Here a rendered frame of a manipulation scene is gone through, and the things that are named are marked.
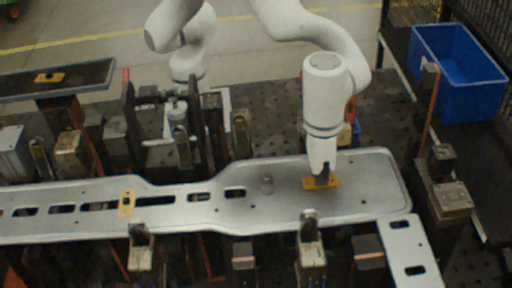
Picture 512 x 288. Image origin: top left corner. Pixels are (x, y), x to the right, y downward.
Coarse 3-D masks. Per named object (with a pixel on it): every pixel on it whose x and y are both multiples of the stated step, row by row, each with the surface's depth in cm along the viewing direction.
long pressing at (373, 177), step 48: (0, 192) 113; (48, 192) 112; (96, 192) 112; (144, 192) 111; (192, 192) 110; (288, 192) 108; (336, 192) 107; (384, 192) 106; (0, 240) 102; (48, 240) 102
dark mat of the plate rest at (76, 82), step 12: (108, 60) 126; (24, 72) 126; (36, 72) 125; (48, 72) 125; (60, 72) 124; (72, 72) 123; (84, 72) 123; (96, 72) 122; (108, 72) 122; (0, 84) 122; (12, 84) 122; (24, 84) 121; (36, 84) 121; (48, 84) 120; (60, 84) 119; (72, 84) 119; (84, 84) 118; (96, 84) 118; (0, 96) 118; (12, 96) 117
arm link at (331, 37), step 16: (256, 0) 86; (272, 0) 85; (288, 0) 85; (272, 16) 86; (288, 16) 85; (304, 16) 86; (320, 16) 88; (272, 32) 87; (288, 32) 86; (304, 32) 88; (320, 32) 89; (336, 32) 89; (336, 48) 92; (352, 48) 90; (352, 64) 90; (368, 80) 91
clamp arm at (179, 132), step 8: (176, 128) 112; (184, 128) 112; (176, 136) 112; (184, 136) 113; (176, 144) 114; (184, 144) 114; (176, 152) 115; (184, 152) 115; (184, 160) 117; (192, 160) 118
